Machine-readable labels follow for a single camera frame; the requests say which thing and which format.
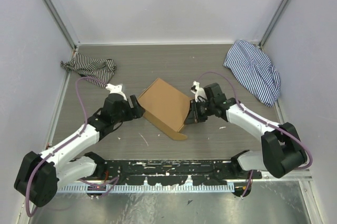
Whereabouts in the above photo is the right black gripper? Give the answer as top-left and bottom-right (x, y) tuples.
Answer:
(184, 99), (215, 125)

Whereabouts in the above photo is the brown cardboard box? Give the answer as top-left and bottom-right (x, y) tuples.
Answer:
(137, 78), (191, 141)

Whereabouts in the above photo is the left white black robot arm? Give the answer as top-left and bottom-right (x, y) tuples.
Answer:
(14, 94), (145, 207)

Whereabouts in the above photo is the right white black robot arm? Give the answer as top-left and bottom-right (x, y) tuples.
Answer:
(184, 82), (308, 179)

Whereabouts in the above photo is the black white striped cloth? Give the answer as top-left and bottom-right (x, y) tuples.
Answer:
(60, 53), (117, 88)

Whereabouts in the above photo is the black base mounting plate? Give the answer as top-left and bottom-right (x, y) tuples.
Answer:
(83, 160), (250, 186)

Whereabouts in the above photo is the blue white striped cloth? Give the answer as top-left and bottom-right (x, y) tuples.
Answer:
(224, 40), (281, 107)

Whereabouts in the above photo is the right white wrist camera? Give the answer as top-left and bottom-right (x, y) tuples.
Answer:
(191, 81), (207, 102)

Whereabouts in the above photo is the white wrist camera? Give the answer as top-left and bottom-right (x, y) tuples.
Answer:
(191, 81), (207, 102)
(105, 84), (127, 100)

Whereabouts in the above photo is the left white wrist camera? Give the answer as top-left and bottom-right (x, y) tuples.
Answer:
(105, 84), (127, 100)

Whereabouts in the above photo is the slotted grey cable duct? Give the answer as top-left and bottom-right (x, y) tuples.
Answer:
(58, 182), (235, 194)

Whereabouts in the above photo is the aluminium front rail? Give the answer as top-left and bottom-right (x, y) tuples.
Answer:
(261, 169), (313, 181)

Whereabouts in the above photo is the left aluminium frame post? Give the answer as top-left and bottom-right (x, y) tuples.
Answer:
(43, 0), (80, 49)

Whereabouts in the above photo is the aluminium frame post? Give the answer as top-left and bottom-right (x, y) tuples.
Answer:
(43, 0), (80, 49)
(258, 0), (291, 48)

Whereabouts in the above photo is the right aluminium frame post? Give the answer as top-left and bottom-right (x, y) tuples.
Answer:
(258, 0), (291, 48)

